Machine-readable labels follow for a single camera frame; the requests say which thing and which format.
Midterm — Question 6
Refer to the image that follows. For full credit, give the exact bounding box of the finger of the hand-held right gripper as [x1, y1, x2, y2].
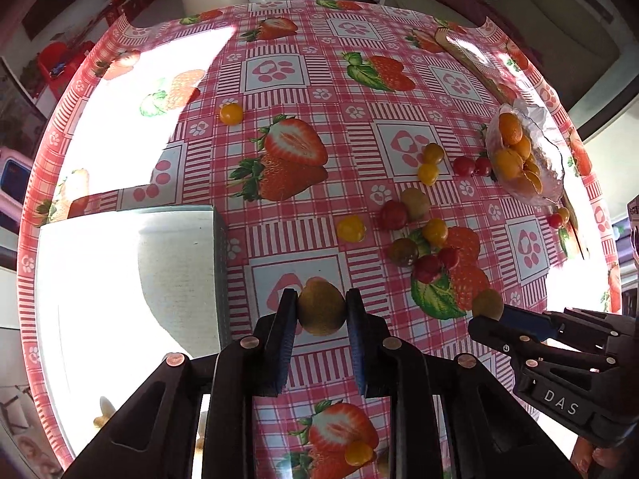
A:
[468, 315, 612, 372]
[500, 304, 622, 342]

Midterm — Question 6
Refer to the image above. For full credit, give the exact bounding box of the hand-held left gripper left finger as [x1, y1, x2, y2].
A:
[62, 288, 300, 479]

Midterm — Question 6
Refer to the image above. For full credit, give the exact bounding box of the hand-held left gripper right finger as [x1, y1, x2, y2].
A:
[344, 288, 582, 479]

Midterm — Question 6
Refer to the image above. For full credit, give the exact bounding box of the white rectangular tray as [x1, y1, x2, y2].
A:
[35, 204, 230, 460]

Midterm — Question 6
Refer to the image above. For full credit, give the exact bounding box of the person's right hand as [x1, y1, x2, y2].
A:
[569, 436, 639, 479]

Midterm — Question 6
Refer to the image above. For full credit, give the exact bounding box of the dark green-red cherry tomato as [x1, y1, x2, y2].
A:
[389, 238, 419, 267]

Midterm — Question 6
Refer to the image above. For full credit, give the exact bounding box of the clear glass bowl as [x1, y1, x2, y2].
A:
[485, 100, 567, 206]

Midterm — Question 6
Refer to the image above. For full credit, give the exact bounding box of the strawberry print checked tablecloth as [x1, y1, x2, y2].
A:
[17, 0, 625, 479]

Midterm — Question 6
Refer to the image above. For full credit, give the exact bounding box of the cream sofa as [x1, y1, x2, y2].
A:
[387, 0, 625, 111]

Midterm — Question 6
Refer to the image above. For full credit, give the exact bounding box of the pink plastic stool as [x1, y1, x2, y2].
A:
[0, 147, 36, 233]

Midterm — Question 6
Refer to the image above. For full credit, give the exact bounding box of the red plastic stool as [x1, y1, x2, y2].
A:
[37, 42, 95, 81]

